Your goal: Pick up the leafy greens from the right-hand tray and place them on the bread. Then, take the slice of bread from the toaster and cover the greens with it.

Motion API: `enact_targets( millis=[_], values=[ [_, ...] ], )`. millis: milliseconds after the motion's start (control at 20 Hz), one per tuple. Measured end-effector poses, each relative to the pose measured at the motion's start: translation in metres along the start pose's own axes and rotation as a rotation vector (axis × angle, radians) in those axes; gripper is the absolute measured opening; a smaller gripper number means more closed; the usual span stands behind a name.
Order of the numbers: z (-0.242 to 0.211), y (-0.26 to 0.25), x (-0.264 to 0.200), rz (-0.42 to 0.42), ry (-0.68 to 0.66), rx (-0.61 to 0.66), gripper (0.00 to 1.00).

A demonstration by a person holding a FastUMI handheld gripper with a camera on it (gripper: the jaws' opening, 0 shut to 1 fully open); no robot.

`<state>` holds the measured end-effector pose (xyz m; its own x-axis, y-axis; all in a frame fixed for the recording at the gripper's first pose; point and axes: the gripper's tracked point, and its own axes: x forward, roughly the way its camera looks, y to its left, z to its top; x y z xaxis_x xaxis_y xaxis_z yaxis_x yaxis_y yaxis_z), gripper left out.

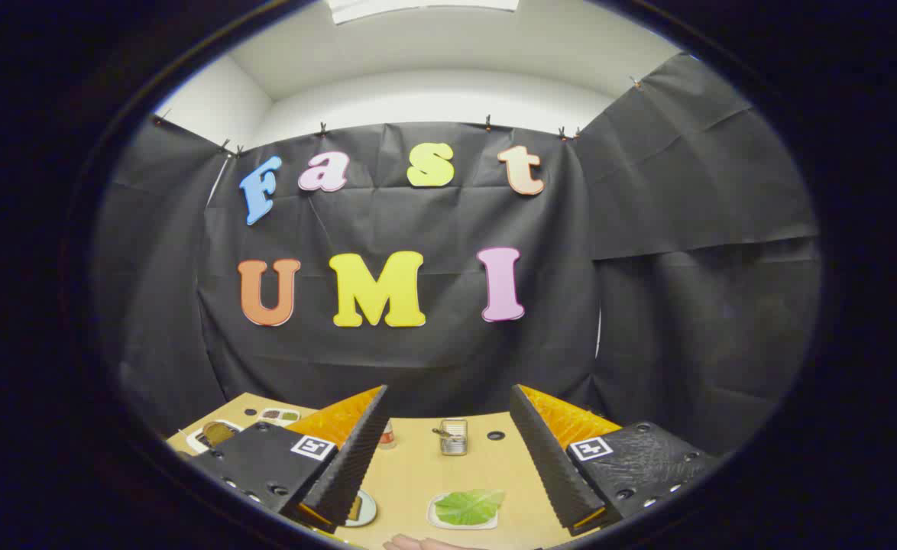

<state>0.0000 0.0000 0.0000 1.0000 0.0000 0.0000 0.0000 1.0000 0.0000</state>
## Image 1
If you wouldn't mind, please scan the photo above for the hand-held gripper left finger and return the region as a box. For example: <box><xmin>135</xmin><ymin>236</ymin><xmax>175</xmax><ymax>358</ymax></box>
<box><xmin>187</xmin><ymin>384</ymin><xmax>390</xmax><ymax>534</ymax></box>

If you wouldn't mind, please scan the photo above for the white toaster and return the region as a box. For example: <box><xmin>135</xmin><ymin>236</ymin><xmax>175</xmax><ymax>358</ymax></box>
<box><xmin>186</xmin><ymin>419</ymin><xmax>244</xmax><ymax>453</ymax></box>

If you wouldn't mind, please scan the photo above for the green lettuce leaf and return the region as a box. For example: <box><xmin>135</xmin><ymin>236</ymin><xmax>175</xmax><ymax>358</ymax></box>
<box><xmin>435</xmin><ymin>490</ymin><xmax>505</xmax><ymax>526</ymax></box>

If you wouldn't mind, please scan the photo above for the black backdrop cloth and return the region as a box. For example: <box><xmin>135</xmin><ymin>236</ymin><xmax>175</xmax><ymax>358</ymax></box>
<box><xmin>93</xmin><ymin>52</ymin><xmax>822</xmax><ymax>459</ymax></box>

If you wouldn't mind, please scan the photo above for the ceiling light panel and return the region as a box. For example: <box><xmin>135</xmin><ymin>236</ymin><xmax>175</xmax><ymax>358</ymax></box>
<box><xmin>326</xmin><ymin>0</ymin><xmax>520</xmax><ymax>25</ymax></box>

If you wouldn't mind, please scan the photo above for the pale green round plate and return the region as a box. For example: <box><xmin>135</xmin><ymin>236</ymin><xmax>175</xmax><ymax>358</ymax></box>
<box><xmin>345</xmin><ymin>489</ymin><xmax>378</xmax><ymax>528</ymax></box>

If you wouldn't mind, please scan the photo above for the small white square plate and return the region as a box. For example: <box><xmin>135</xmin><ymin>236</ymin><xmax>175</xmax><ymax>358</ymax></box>
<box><xmin>427</xmin><ymin>493</ymin><xmax>499</xmax><ymax>531</ymax></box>

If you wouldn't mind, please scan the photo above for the metal wire chopstick holder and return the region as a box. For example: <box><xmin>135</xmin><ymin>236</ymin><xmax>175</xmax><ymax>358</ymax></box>
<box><xmin>440</xmin><ymin>419</ymin><xmax>468</xmax><ymax>457</ymax></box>

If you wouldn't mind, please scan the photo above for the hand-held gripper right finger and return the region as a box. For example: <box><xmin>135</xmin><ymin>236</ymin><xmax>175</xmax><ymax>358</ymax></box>
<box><xmin>510</xmin><ymin>384</ymin><xmax>718</xmax><ymax>535</ymax></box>

